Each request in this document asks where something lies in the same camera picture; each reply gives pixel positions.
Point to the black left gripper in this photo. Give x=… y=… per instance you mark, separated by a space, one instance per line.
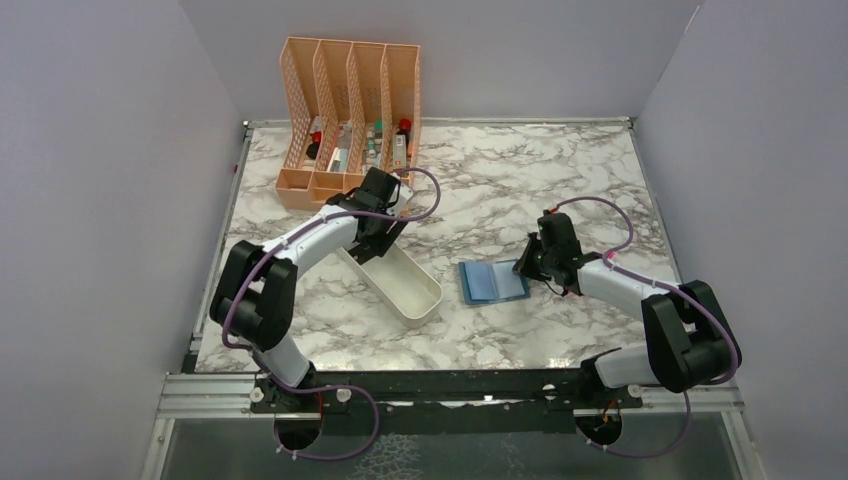
x=379 y=242

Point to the grey box in organizer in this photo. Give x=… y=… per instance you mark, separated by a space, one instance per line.
x=339 y=157

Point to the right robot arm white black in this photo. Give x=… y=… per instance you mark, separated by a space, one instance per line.
x=688 y=341

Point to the teal card holder wallet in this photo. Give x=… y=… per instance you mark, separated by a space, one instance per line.
x=491 y=282

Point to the black mounting rail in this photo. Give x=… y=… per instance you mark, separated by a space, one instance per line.
x=436 y=402

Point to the teal capped tubes in organizer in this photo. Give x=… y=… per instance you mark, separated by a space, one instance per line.
x=373 y=146

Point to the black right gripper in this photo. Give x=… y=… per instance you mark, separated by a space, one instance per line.
x=524 y=266

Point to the red capped stick in organizer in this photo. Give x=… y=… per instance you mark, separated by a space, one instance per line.
x=400 y=145

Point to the white oblong plastic tray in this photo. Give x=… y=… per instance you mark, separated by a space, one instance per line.
x=410 y=293

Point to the red black item in organizer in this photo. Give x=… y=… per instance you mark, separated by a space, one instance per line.
x=314 y=145

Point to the peach plastic file organizer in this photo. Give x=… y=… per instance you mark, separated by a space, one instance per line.
x=353 y=106

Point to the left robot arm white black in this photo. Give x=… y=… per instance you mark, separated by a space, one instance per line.
x=255 y=295

